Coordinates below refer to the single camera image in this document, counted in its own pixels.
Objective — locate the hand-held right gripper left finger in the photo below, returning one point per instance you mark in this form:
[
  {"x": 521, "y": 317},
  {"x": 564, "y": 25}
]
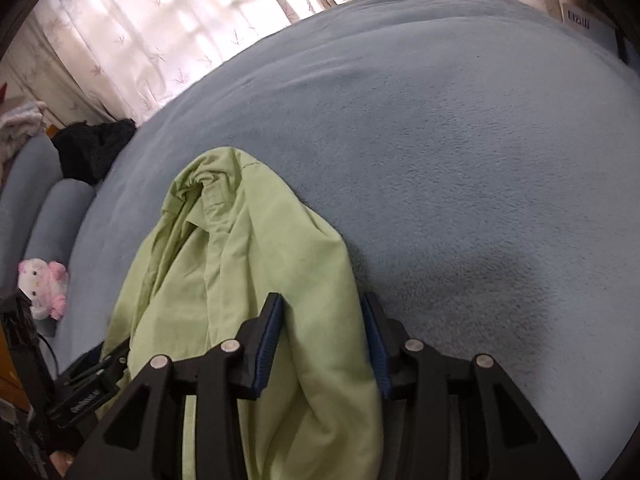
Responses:
[{"x": 267, "y": 347}]

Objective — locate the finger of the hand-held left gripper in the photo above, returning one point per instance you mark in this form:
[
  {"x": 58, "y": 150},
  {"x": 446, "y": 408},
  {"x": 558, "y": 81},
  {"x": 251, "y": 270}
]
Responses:
[{"x": 102, "y": 355}]

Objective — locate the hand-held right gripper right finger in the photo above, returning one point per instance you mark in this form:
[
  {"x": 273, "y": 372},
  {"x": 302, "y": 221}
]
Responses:
[{"x": 376, "y": 355}]

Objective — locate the light green and black jacket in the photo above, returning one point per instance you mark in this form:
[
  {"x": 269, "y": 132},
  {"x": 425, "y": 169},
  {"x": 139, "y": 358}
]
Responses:
[{"x": 250, "y": 260}]

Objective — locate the person's left hand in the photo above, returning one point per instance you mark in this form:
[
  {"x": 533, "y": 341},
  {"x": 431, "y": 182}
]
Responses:
[{"x": 64, "y": 461}]

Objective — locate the pink and white plush toy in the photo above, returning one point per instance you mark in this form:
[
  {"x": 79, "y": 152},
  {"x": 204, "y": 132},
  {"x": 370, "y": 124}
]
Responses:
[{"x": 42, "y": 285}]

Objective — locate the black knitted cloth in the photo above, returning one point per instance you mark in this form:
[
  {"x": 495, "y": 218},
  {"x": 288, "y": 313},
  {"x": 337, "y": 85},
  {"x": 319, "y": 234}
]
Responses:
[{"x": 92, "y": 150}]

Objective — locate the blue fleece bed blanket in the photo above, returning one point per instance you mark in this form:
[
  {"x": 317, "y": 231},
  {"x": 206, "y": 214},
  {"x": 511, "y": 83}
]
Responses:
[{"x": 450, "y": 160}]

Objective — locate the folded patterned blanket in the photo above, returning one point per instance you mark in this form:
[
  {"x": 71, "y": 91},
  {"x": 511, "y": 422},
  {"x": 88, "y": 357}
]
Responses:
[{"x": 17, "y": 120}]

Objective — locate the white sheer curtain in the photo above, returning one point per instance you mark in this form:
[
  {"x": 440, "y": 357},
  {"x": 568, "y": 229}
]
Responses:
[{"x": 200, "y": 20}]

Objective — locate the white box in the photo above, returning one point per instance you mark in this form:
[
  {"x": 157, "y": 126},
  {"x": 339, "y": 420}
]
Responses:
[{"x": 580, "y": 5}]

